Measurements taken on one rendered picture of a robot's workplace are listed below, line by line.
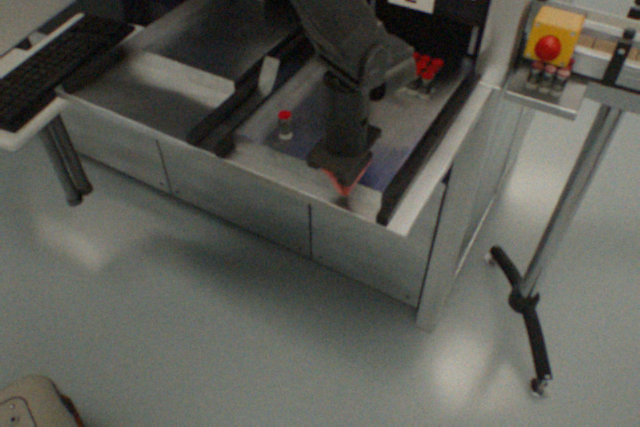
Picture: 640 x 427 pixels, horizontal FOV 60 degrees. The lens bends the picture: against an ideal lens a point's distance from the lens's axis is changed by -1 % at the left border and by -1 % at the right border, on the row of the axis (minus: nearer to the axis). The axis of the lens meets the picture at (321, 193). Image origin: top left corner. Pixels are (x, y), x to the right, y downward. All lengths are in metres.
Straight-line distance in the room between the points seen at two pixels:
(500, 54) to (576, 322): 1.05
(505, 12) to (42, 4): 1.03
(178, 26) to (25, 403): 0.89
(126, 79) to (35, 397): 0.75
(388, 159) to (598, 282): 1.23
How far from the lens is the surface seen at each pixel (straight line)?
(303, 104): 0.99
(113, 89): 1.10
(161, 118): 1.00
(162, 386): 1.69
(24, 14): 1.48
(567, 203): 1.40
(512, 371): 1.74
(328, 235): 1.60
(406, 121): 0.97
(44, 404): 1.45
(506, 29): 1.02
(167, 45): 1.19
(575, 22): 1.01
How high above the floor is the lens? 1.49
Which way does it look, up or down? 47 degrees down
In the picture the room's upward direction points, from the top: straight up
